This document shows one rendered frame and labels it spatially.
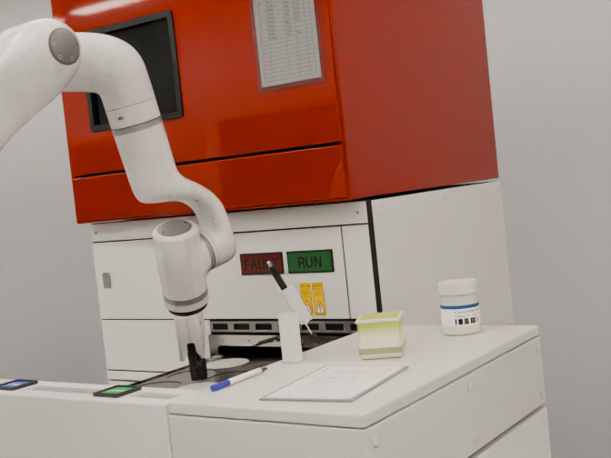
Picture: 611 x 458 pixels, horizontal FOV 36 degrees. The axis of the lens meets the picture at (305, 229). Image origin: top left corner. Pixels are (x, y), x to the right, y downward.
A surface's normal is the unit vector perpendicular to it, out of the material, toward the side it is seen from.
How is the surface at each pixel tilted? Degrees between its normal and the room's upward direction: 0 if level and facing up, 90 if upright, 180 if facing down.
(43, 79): 121
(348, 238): 90
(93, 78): 114
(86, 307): 90
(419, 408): 90
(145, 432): 90
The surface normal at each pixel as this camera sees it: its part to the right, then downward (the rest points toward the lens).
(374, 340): -0.19, 0.07
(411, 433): 0.82, -0.06
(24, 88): 0.26, 0.48
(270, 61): -0.57, 0.11
